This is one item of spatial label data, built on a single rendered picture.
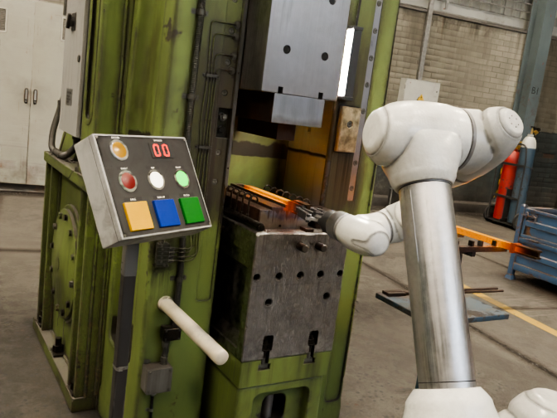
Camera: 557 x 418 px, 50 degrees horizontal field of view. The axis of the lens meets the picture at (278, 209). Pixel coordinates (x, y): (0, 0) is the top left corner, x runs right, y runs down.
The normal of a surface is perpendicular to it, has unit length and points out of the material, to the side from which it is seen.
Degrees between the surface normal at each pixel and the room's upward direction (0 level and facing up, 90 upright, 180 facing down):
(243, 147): 90
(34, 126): 90
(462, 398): 27
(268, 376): 90
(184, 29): 90
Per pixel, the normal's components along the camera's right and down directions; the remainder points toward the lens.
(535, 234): -0.88, -0.04
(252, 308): 0.51, 0.21
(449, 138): 0.40, -0.15
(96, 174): -0.55, 0.07
